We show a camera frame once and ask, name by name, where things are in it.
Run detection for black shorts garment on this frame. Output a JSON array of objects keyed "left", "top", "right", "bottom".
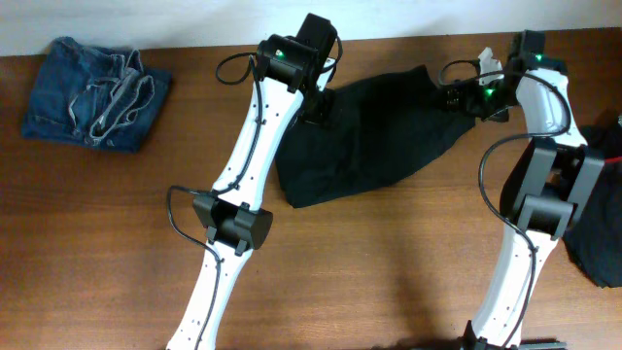
[{"left": 275, "top": 65, "right": 475, "bottom": 208}]

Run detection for blue denim jeans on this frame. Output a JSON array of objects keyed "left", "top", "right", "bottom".
[{"left": 21, "top": 37, "right": 171, "bottom": 153}]

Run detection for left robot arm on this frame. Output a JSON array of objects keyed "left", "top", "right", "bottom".
[{"left": 166, "top": 14, "right": 342, "bottom": 349}]

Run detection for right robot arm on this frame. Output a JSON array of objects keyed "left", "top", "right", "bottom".
[{"left": 436, "top": 30, "right": 605, "bottom": 349}]

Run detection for dark garment with red trim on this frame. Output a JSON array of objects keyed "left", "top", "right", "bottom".
[{"left": 564, "top": 120, "right": 621, "bottom": 288}]

